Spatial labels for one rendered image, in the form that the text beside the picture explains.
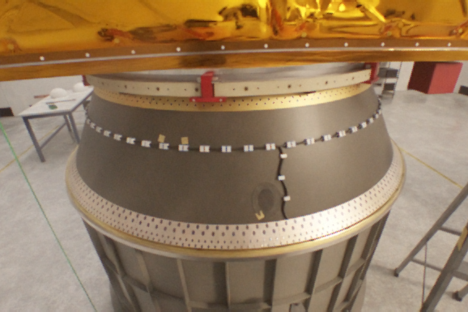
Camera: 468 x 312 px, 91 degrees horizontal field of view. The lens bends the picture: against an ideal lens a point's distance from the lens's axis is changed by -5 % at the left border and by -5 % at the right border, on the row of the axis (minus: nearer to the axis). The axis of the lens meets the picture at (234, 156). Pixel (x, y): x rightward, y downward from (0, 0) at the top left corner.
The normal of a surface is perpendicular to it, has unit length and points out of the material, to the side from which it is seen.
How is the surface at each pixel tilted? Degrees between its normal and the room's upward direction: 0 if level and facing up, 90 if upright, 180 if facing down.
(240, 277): 90
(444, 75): 90
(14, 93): 90
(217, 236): 43
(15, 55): 91
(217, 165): 62
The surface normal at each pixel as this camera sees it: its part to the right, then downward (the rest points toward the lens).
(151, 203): -0.29, 0.00
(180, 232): -0.14, -0.32
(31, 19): 0.11, 0.51
